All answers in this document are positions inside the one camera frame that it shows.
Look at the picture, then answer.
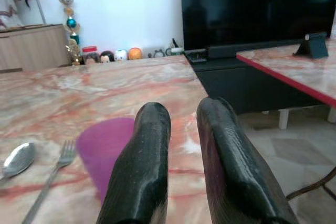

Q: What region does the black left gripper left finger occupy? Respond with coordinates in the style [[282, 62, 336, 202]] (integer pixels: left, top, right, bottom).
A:
[[96, 103, 172, 224]]

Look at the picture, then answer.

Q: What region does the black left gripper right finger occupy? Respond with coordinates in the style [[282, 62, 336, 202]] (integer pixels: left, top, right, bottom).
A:
[[196, 97, 299, 224]]

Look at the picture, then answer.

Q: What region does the purple plastic cup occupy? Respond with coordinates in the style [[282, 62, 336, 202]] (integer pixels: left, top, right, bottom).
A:
[[76, 118, 136, 205]]

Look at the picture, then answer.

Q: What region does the silver metal fork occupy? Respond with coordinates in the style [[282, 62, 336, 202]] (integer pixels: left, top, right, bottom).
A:
[[21, 140, 77, 224]]

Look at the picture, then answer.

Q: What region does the black television stand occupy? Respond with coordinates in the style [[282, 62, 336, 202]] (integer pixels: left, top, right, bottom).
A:
[[185, 50, 336, 130]]

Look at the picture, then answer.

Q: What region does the orange round toy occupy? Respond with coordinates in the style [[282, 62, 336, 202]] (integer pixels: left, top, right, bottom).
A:
[[128, 47, 144, 61]]

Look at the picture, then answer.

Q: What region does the grey cat figurine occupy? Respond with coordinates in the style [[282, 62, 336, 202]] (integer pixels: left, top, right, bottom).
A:
[[148, 48, 166, 58]]

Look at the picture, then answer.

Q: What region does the white round toy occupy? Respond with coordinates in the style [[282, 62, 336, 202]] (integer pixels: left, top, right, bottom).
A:
[[114, 49, 128, 62]]

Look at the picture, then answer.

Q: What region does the dark haired doll head toy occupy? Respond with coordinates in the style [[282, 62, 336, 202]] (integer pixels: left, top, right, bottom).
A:
[[99, 50, 116, 63]]

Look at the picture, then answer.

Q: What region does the white and green container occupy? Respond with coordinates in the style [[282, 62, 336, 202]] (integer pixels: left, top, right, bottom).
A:
[[165, 46, 185, 56]]

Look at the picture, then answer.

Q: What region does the small black box device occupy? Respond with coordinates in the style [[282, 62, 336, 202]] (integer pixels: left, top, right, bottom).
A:
[[188, 49, 207, 63]]

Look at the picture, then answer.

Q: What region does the silver metal spoon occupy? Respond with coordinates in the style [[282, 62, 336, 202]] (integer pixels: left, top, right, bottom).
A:
[[0, 142, 36, 183]]

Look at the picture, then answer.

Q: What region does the black soundbar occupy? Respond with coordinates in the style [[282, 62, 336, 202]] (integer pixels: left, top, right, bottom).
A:
[[207, 39, 305, 59]]

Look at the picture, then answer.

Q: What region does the marble table with red edge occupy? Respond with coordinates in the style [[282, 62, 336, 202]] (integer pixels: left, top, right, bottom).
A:
[[236, 37, 336, 108]]

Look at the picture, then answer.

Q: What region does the small gold trophy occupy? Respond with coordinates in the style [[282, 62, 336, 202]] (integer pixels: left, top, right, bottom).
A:
[[65, 39, 82, 67]]

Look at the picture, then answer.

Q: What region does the dark folding tablet stand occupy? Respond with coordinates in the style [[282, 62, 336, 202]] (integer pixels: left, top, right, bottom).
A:
[[293, 31, 329, 59]]

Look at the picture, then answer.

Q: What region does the tall trophy with teal ball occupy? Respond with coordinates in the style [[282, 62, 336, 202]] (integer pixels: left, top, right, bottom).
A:
[[58, 0, 81, 45]]

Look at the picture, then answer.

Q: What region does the light wooden cabinet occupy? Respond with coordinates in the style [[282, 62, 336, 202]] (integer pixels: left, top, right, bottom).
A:
[[0, 24, 73, 74]]

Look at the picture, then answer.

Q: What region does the black flat screen television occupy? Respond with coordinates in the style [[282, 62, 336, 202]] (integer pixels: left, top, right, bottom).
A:
[[180, 0, 336, 51]]

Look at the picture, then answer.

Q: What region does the grey metal rod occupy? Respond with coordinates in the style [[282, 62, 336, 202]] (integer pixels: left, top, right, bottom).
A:
[[35, 0, 47, 25]]

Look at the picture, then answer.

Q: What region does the white patterned cloth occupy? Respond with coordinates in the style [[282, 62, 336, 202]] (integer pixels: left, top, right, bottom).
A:
[[0, 0, 27, 30]]

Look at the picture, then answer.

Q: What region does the dark metal chair frame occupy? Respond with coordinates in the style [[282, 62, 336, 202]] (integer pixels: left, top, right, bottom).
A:
[[286, 173, 336, 201]]

